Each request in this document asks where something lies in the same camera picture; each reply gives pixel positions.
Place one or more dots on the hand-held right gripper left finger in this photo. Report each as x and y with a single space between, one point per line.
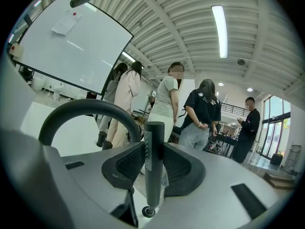
90 175

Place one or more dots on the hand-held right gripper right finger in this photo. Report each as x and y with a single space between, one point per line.
214 187

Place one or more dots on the white bathtub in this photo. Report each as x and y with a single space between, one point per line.
71 132

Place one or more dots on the black cylindrical tap knob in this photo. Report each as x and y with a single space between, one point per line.
102 138
107 145

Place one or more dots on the black table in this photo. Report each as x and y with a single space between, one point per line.
224 138

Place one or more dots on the dark wooden step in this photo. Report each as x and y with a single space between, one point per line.
278 180

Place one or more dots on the small black box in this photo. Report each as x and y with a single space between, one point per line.
277 159

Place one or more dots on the black curved faucet spout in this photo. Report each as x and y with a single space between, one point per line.
83 105

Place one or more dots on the black mezzanine railing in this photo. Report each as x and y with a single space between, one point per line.
236 109

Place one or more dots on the metal hand truck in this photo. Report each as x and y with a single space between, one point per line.
291 159

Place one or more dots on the glass entrance doors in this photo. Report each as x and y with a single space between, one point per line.
274 128

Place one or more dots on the white toilet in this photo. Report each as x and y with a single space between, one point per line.
58 90

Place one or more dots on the round ceiling downlight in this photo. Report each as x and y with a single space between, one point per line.
220 84
249 89

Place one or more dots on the white round basin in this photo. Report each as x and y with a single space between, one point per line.
38 83

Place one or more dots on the ceiling tube light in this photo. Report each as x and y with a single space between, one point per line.
128 56
219 32

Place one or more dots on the large black-framed whiteboard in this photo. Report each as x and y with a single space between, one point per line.
71 51

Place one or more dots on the ceiling smoke detector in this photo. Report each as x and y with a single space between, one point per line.
241 62

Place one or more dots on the white box with red button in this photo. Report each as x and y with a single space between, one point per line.
16 49

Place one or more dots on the white paper sheet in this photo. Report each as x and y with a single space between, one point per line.
65 24

